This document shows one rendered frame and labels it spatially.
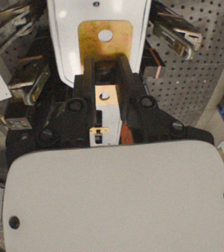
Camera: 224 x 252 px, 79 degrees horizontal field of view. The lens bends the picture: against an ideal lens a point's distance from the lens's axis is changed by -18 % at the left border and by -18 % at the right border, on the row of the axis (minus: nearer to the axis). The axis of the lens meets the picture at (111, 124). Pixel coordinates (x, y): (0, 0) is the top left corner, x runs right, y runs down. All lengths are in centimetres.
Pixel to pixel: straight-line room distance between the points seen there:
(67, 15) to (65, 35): 5
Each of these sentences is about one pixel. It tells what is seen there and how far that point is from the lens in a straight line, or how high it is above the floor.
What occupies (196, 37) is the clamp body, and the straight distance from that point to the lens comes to 41.
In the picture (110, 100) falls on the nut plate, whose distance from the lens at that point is 16.
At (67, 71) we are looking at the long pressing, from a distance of 44.
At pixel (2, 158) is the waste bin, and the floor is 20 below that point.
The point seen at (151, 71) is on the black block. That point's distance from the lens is 48.
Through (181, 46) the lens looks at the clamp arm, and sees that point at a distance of 33.
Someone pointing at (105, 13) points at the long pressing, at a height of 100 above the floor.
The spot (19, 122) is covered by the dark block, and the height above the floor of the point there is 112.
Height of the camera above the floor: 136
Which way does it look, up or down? 35 degrees down
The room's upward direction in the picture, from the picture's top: 173 degrees clockwise
